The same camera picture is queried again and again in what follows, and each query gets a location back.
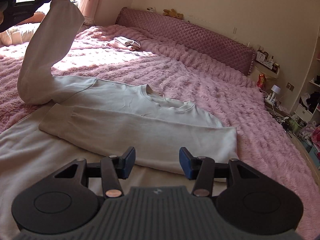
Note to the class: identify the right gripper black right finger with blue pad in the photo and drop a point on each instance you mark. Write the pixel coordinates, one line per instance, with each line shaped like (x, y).
(240, 177)

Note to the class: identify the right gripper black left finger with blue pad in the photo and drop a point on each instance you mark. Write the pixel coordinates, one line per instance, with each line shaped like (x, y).
(110, 170)

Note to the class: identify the white sweatshirt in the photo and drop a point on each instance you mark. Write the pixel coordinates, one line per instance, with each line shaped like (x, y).
(87, 117)

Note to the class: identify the folded clothes pile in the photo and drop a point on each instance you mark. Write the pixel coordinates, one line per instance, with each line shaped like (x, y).
(121, 42)

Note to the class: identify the white window seat cushion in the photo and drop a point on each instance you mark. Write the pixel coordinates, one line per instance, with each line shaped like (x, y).
(18, 34)

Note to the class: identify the pink fluffy bed blanket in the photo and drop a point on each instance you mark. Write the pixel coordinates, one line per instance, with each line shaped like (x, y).
(176, 72)

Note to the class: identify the white power strip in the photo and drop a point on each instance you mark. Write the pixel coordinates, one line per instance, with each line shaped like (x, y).
(267, 100)

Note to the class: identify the green basket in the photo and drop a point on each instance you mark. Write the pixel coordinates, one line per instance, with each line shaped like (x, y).
(294, 126)

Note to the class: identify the red snack bag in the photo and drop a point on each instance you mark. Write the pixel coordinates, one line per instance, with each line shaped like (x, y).
(261, 82)

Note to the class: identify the white table lamp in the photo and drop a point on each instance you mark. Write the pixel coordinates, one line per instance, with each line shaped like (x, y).
(275, 91)

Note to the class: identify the purple quilted headboard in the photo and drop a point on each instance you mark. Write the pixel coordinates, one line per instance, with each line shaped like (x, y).
(217, 46)

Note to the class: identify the white open shelf unit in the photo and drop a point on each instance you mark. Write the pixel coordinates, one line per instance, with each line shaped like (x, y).
(307, 105)

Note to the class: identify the white desk calendar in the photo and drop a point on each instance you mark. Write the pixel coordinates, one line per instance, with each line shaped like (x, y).
(260, 56)

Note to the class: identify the brown teddy bear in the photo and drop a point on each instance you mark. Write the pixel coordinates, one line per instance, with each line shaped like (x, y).
(173, 13)

